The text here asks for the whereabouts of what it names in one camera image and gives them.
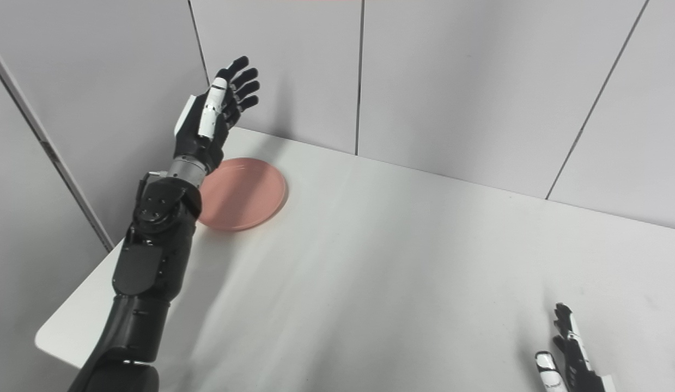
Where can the pink round plate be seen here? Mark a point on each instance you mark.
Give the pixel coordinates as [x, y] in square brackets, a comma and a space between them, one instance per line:
[244, 193]

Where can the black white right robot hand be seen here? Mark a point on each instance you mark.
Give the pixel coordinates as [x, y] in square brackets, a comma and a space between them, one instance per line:
[574, 370]

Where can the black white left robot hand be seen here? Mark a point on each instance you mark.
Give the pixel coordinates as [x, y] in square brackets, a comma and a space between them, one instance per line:
[193, 139]

